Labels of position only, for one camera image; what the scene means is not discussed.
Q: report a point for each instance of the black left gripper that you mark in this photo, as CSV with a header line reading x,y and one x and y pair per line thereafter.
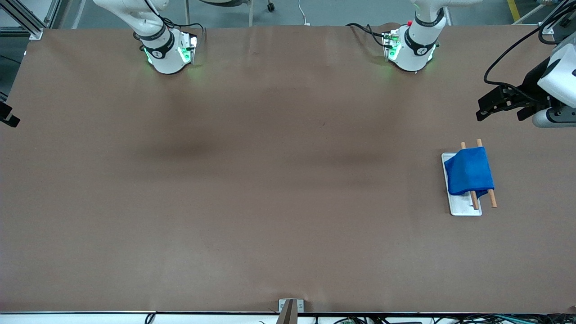
x,y
532,88

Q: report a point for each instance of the brown table cover sheet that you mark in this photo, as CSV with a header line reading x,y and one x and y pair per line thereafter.
x,y
288,234

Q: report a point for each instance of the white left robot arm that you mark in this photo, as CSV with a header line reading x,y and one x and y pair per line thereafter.
x,y
414,51

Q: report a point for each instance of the brown post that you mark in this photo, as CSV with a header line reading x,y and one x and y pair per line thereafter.
x,y
287,315

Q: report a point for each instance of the grey metal bracket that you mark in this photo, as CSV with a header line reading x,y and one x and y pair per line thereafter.
x,y
299,306

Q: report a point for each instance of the aluminium frame profile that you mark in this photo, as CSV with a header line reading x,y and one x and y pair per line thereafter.
x,y
27,20
551,22

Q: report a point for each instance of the black caster wheel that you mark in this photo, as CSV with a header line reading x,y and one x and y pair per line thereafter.
x,y
271,6

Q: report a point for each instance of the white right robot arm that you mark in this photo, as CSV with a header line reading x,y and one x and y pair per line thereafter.
x,y
162,54

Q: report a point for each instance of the blue microfibre towel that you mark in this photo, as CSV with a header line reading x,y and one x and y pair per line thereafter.
x,y
470,173

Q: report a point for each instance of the white rack with wooden bars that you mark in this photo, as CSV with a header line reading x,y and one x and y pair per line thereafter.
x,y
463,207

